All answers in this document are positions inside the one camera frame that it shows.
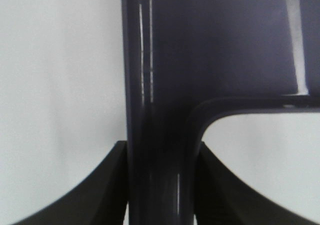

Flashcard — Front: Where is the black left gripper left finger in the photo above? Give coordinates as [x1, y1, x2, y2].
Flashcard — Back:
[18, 141, 128, 225]

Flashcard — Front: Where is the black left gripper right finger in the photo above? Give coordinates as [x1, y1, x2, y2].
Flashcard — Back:
[194, 142, 313, 225]

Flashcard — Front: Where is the purple plastic dustpan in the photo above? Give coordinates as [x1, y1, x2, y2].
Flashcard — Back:
[122, 0, 320, 225]

